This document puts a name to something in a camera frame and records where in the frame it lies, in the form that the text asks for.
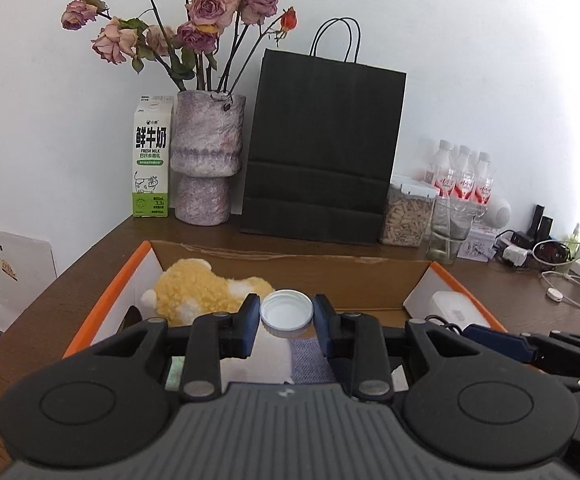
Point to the small green spray bottle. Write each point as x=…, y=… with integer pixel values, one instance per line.
x=576, y=240

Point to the white plug charger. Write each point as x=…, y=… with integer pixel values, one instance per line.
x=514, y=256

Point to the white printed tin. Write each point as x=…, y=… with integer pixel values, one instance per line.
x=477, y=247

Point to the black paper bag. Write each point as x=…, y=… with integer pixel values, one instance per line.
x=320, y=150

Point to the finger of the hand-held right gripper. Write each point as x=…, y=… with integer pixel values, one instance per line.
x=489, y=340

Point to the purple mottled vase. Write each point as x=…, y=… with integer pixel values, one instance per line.
x=205, y=160

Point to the white green milk carton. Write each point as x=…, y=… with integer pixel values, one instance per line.
x=152, y=160

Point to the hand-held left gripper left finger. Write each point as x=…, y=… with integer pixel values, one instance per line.
x=250, y=325

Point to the iridescent plastic packet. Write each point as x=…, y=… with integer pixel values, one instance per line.
x=175, y=375

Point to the black power adapter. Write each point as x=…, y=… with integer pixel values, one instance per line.
x=522, y=239

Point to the empty drinking glass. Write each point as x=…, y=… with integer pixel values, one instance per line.
x=444, y=250

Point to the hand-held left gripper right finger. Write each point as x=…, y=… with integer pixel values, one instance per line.
x=322, y=330

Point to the orange red cardboard box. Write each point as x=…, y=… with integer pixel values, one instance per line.
x=320, y=280

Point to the dried pink roses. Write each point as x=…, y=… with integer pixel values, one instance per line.
x=205, y=7

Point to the red label water bottle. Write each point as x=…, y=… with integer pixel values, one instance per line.
x=439, y=170
x=483, y=185
x=462, y=180

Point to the wide white plastic lid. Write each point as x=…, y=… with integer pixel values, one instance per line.
x=287, y=310

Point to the clear seed jar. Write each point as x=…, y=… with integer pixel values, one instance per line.
x=404, y=220

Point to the white round speaker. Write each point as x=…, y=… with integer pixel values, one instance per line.
x=498, y=212

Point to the black upright device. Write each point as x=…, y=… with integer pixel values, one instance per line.
x=542, y=222

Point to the yellow white plush toy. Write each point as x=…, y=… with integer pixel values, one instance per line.
x=195, y=290

